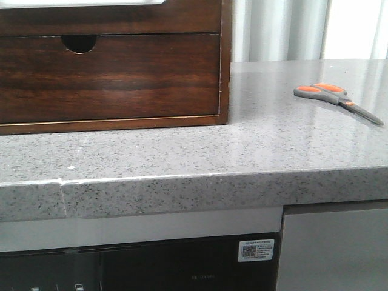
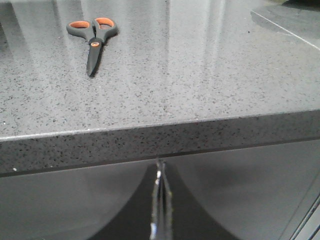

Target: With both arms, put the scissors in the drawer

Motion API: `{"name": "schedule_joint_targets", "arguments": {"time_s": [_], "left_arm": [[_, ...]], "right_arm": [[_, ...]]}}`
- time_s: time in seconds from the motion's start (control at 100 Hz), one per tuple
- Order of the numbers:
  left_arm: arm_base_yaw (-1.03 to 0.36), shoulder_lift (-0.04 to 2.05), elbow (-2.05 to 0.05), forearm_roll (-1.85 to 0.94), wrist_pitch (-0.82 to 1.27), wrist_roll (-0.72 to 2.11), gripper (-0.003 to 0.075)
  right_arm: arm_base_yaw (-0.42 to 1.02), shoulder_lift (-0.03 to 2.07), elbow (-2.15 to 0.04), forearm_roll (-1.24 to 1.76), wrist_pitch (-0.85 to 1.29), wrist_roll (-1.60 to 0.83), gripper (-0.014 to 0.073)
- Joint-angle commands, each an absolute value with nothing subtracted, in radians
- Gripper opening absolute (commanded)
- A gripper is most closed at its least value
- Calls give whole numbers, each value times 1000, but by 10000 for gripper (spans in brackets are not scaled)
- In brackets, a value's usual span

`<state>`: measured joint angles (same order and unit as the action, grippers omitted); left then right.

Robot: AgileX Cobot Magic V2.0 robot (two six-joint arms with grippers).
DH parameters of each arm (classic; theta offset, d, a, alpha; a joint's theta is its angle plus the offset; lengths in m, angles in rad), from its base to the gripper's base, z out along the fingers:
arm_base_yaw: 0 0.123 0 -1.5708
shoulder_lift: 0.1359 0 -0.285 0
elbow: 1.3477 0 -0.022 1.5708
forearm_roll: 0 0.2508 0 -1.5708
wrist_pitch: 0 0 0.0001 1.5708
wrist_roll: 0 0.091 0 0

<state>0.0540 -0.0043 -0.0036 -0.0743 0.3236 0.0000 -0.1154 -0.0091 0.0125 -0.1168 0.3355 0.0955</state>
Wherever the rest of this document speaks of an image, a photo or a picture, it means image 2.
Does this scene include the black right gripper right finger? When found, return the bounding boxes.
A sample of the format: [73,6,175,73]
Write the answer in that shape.
[161,161,174,240]

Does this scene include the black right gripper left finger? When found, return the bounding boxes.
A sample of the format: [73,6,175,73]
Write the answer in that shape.
[149,160,163,240]

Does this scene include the grey orange scissors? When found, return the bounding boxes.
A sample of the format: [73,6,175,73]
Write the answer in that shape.
[66,17,118,77]

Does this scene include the grey cabinet door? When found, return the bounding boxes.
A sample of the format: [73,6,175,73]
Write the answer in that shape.
[0,140,320,240]

